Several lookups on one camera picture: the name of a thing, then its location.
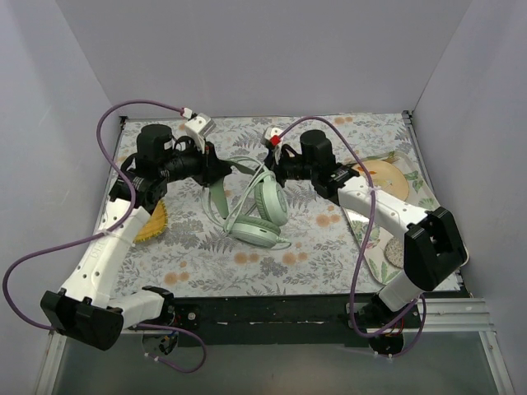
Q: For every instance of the leaf patterned serving tray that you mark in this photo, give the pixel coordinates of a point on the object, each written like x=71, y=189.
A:
x=354, y=198

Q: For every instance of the round bird painted plate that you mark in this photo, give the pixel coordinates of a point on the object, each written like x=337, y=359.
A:
x=388, y=178

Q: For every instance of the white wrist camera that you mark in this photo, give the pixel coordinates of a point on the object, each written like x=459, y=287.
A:
x=272, y=140
x=197, y=127

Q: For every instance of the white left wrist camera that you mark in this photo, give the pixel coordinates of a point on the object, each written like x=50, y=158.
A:
x=197, y=127

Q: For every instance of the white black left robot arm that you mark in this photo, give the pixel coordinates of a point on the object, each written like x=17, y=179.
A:
x=82, y=309

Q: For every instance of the yellow woven bamboo tray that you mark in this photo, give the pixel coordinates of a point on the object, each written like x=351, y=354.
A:
x=155, y=226

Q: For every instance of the green over-ear headphones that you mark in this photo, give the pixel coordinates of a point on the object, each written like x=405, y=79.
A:
x=259, y=214

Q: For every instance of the speckled round coaster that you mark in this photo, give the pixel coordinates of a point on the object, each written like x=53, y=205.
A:
x=394, y=252

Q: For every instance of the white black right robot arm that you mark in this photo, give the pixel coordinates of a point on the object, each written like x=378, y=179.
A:
x=432, y=245

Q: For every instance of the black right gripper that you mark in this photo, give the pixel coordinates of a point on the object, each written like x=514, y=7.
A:
x=278, y=168

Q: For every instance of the aluminium table frame rail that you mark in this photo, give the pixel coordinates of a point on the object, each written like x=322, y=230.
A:
x=283, y=312

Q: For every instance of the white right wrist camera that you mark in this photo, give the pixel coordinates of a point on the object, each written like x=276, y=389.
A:
x=272, y=140

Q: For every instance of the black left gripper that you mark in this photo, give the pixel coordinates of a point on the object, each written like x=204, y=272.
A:
x=210, y=163

